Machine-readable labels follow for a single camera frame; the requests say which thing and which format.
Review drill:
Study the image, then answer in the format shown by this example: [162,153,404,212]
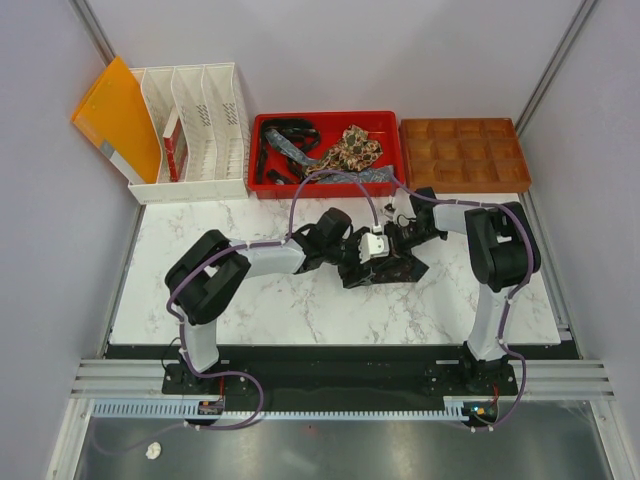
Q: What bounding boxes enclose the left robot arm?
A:
[165,208,389,393]

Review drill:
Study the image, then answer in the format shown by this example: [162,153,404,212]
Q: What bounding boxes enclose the floral beige green tie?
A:
[305,125,384,176]

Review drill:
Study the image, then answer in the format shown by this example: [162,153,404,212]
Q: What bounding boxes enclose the light blue paisley tie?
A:
[264,128,397,186]

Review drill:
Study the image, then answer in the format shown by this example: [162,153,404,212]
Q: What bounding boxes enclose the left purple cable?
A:
[90,169,384,456]

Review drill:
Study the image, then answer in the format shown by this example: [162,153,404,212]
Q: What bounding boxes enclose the grey cable duct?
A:
[91,397,496,421]

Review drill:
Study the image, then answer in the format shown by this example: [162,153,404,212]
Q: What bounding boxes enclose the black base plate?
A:
[163,345,518,400]

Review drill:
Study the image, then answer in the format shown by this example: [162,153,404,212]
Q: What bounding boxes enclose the aluminium frame rail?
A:
[72,359,615,401]

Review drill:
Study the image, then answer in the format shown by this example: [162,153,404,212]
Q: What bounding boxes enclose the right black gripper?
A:
[374,221,445,271]

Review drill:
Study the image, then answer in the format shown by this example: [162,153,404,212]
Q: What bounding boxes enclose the black dark tie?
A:
[255,117,321,185]

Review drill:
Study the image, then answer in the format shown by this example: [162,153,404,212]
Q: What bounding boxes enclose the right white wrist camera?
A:
[381,197,398,221]

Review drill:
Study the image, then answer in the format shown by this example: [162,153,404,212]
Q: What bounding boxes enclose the brown blue patterned tie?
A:
[371,253,429,284]

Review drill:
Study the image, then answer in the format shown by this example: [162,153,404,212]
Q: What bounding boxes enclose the orange compartment tray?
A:
[399,118,532,194]

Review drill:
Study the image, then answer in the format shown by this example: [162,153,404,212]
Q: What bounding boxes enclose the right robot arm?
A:
[384,188,541,394]

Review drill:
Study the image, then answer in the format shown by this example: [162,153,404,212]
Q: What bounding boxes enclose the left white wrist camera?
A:
[358,232,390,264]

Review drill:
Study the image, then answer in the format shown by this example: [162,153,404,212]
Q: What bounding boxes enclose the white crumpled paper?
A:
[145,442,162,460]

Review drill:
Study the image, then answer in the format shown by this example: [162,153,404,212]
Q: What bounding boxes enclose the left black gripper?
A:
[324,228,375,289]

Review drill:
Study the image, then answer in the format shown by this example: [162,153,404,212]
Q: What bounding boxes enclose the white file organizer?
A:
[129,62,251,205]

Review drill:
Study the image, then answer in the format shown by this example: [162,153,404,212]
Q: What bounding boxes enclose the orange folder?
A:
[71,57,161,185]

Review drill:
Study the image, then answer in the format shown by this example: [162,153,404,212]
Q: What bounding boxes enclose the red plastic tray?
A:
[247,111,406,199]

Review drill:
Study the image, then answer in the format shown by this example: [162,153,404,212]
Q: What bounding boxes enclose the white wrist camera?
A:
[358,232,390,264]
[381,197,398,221]

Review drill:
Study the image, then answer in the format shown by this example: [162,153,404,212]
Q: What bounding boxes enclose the red book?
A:
[162,107,188,182]

